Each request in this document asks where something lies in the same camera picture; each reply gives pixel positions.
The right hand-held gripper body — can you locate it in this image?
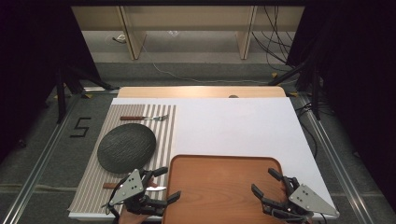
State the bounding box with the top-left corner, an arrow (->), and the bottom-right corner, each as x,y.
262,176 -> 341,224

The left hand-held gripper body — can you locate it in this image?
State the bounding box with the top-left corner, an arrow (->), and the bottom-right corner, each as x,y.
108,169 -> 167,217

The wooden-handled table knife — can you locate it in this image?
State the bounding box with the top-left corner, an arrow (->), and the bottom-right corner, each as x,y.
102,181 -> 167,192

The person's left hand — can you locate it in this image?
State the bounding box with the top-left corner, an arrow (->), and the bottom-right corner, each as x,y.
117,206 -> 151,224

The striped placemat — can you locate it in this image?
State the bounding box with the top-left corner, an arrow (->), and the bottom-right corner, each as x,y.
67,104 -> 177,217

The black round plate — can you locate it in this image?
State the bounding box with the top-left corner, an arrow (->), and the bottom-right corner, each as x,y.
96,122 -> 157,175

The brown wooden tray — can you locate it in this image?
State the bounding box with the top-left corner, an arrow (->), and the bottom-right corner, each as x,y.
162,154 -> 290,224

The white table board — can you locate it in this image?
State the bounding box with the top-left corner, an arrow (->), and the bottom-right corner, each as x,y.
68,97 -> 339,222

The light wooden table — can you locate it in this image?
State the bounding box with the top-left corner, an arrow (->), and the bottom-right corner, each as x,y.
117,86 -> 288,99

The black tripod stand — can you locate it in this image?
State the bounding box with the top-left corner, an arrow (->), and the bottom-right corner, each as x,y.
55,59 -> 120,124
268,59 -> 322,121

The black curtain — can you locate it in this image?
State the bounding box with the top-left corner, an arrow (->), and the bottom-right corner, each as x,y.
0,0 -> 102,162
285,0 -> 396,216

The beige wooden shelf unit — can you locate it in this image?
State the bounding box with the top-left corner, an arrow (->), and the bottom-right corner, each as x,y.
70,5 -> 306,61

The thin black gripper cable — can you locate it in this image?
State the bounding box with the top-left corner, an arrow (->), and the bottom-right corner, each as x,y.
101,201 -> 121,224

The metal floor rail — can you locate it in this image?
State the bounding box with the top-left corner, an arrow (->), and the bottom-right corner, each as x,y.
295,92 -> 375,224
0,92 -> 82,224

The black floor cable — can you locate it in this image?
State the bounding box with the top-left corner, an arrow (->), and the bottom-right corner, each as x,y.
295,102 -> 319,159

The black cable bundle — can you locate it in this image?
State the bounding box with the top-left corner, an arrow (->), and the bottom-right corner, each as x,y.
251,5 -> 298,73

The white plug with cable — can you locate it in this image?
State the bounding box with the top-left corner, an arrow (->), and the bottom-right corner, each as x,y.
111,33 -> 127,45

